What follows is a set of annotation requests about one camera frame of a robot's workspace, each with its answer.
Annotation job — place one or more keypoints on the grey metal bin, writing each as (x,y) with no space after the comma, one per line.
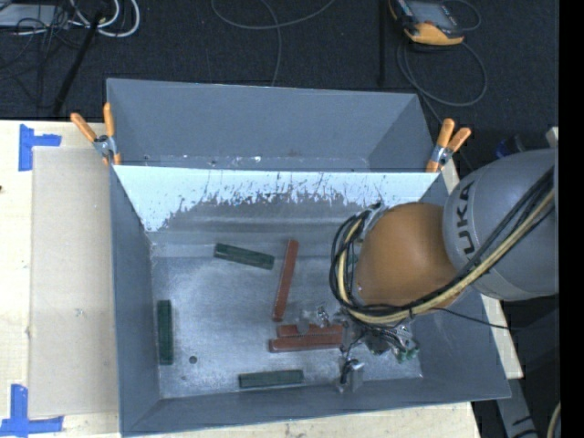
(219,313)

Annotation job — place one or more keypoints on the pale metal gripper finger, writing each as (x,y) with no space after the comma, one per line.
(319,317)
(353,379)

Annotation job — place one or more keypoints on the red-brown flat block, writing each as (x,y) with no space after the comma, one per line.
(303,343)
(319,330)
(285,281)

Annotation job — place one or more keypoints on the pale flat board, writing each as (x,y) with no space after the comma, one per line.
(68,267)

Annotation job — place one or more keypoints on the dark green flat block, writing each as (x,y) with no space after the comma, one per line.
(165,333)
(271,378)
(244,256)

